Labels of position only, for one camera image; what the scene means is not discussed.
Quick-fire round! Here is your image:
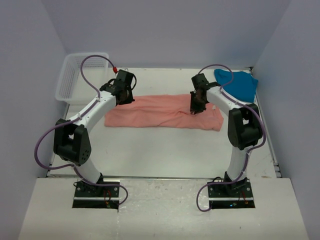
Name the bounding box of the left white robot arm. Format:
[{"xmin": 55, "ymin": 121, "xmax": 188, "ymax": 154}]
[{"xmin": 53, "ymin": 69, "xmax": 137, "ymax": 197}]

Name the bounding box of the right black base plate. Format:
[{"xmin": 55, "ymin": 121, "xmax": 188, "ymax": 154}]
[{"xmin": 207, "ymin": 178, "xmax": 256, "ymax": 210}]

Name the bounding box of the white plastic basket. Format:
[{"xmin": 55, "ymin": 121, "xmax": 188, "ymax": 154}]
[{"xmin": 55, "ymin": 52, "xmax": 110, "ymax": 105}]

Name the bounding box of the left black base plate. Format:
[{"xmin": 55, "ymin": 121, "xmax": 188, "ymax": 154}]
[{"xmin": 72, "ymin": 180, "xmax": 120, "ymax": 210}]

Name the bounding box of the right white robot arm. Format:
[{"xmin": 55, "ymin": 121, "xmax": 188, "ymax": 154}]
[{"xmin": 190, "ymin": 73, "xmax": 264, "ymax": 197}]

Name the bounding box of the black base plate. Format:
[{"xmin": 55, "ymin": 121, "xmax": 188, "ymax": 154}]
[
  {"xmin": 72, "ymin": 180, "xmax": 120, "ymax": 210},
  {"xmin": 207, "ymin": 178, "xmax": 256, "ymax": 210}
]

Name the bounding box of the blue folded t shirt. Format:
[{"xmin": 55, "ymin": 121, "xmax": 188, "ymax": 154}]
[{"xmin": 214, "ymin": 69, "xmax": 259, "ymax": 103}]

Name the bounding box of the pink t shirt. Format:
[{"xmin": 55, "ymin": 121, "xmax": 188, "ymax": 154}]
[{"xmin": 104, "ymin": 94, "xmax": 224, "ymax": 132}]

